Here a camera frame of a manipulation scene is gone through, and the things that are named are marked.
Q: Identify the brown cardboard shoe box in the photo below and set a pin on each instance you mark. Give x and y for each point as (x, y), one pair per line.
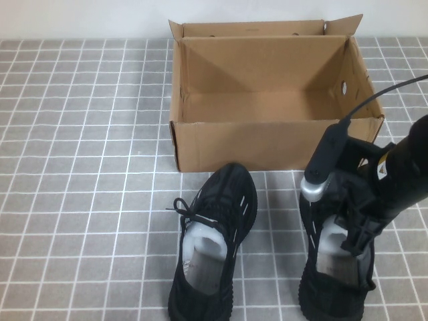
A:
(250, 147)

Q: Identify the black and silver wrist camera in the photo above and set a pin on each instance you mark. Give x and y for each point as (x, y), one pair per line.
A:
(321, 160)

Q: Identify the black knit sneaker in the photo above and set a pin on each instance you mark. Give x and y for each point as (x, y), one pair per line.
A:
(230, 187)
(334, 294)

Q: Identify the grey tiled table cover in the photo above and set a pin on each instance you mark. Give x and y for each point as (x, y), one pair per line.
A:
(83, 167)

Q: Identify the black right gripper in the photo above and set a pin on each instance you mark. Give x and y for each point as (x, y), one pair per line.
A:
(391, 187)

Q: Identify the white foam shoe stuffing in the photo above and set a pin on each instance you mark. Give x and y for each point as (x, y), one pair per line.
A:
(326, 230)
(190, 234)

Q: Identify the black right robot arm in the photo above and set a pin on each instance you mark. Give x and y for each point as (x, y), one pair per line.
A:
(422, 143)

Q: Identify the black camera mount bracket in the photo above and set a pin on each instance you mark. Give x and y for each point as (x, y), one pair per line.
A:
(357, 150)

